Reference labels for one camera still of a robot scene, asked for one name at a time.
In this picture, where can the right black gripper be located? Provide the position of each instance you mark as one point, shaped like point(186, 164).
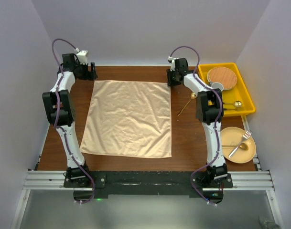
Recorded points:
point(170, 82)

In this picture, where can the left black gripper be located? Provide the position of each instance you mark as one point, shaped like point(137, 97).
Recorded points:
point(89, 75)

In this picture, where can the peach satin napkin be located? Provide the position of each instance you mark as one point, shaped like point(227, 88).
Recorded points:
point(129, 118)

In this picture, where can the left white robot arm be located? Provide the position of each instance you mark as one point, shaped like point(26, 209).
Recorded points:
point(61, 114)

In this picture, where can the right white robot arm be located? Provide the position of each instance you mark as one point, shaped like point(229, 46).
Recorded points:
point(209, 111)

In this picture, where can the gold spoon on table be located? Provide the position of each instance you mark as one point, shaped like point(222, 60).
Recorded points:
point(192, 97)

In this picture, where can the grey white cup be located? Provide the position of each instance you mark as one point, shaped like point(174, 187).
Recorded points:
point(217, 85)

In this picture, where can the woven orange round plate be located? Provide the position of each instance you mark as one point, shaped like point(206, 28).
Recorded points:
point(223, 76)

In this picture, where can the yellow plastic tray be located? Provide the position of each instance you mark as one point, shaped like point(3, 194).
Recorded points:
point(238, 93)

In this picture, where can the gold black spoon in tray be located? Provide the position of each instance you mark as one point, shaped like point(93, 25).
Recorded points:
point(236, 104)

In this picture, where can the beige round plate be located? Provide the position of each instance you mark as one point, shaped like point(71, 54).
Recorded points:
point(232, 136)

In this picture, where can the silver fork on plate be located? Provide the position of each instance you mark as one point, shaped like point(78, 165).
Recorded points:
point(245, 137)

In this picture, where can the gold spoon on plate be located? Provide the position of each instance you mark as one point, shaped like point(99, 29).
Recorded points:
point(242, 146)

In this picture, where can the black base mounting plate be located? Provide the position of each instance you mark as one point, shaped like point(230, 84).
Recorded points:
point(102, 184)

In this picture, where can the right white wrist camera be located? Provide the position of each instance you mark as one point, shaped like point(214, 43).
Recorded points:
point(172, 60)

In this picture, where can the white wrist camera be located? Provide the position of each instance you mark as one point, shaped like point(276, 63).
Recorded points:
point(82, 56)
point(172, 60)

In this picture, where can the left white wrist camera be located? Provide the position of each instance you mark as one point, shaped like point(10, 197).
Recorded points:
point(82, 56)

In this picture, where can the black handled utensil in tray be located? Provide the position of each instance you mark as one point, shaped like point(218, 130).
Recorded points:
point(231, 109)

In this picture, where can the aluminium rail frame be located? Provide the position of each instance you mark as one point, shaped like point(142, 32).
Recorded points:
point(46, 204)

